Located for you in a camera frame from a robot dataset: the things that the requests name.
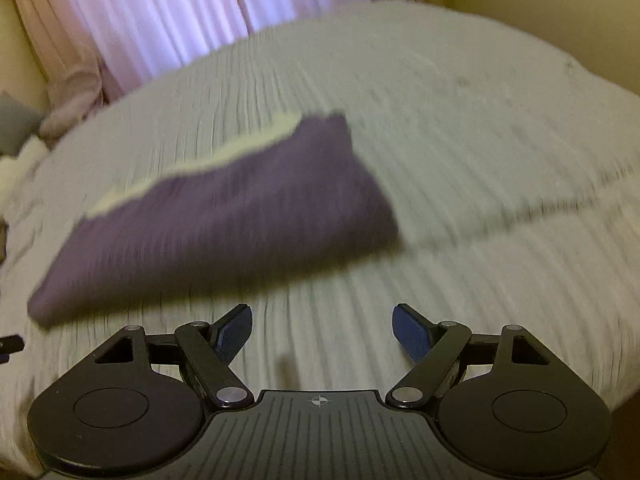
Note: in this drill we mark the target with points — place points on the folded pink blanket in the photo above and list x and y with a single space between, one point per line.
70 105

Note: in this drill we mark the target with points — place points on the grey pillow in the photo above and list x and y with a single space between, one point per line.
15 125

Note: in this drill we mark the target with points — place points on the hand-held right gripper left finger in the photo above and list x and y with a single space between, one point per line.
232 337

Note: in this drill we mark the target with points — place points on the white sheer curtain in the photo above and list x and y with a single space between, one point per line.
175 10

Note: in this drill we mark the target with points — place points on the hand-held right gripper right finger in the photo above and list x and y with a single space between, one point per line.
410 335

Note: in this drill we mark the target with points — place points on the bed with striped cover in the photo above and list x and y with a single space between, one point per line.
475 160

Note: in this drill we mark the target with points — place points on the purple and cream knit cardigan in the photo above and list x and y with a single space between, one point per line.
225 220

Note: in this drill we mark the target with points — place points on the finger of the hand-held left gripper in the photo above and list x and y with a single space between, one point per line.
11 345

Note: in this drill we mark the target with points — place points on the cream quilted bolster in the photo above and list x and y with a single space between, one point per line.
20 170

